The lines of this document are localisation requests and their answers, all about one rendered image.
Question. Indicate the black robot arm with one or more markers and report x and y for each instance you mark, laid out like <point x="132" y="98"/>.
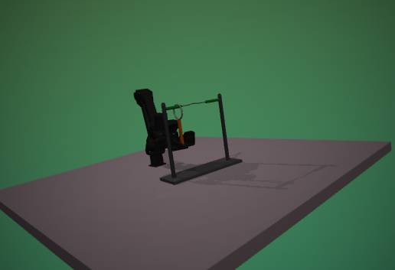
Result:
<point x="154" y="124"/>

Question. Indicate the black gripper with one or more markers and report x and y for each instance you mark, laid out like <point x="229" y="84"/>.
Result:
<point x="189" y="140"/>

